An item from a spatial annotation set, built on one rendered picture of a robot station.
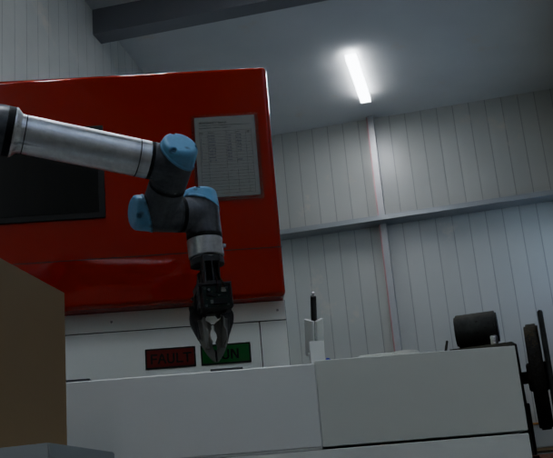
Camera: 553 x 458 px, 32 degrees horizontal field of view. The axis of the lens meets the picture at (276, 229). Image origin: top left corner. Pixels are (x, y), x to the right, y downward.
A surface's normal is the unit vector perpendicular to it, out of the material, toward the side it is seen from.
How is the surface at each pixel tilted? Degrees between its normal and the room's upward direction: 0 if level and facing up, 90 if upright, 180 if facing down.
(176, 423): 90
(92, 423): 90
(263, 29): 180
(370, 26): 180
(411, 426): 90
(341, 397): 90
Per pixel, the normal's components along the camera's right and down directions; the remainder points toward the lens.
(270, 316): 0.04, -0.30
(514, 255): -0.22, -0.27
